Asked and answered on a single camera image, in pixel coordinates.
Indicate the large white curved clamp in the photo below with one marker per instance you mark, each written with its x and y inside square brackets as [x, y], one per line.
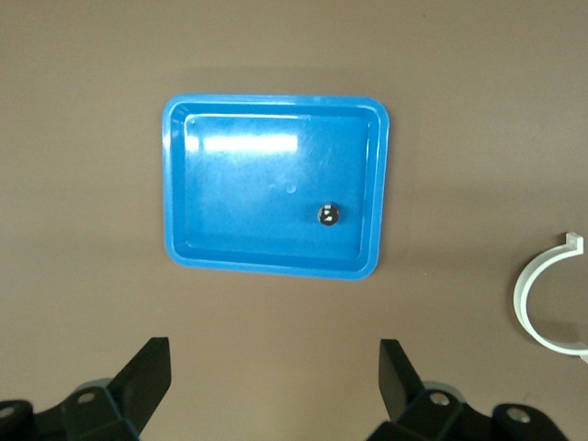
[521, 294]

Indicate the blue plastic tray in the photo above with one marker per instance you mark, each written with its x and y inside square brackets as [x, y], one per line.
[257, 193]

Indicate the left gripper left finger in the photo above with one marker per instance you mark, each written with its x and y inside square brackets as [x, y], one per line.
[115, 404]

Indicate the brown table mat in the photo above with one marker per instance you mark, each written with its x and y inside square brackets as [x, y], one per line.
[92, 229]

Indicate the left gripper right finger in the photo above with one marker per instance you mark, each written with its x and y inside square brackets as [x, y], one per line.
[413, 409]

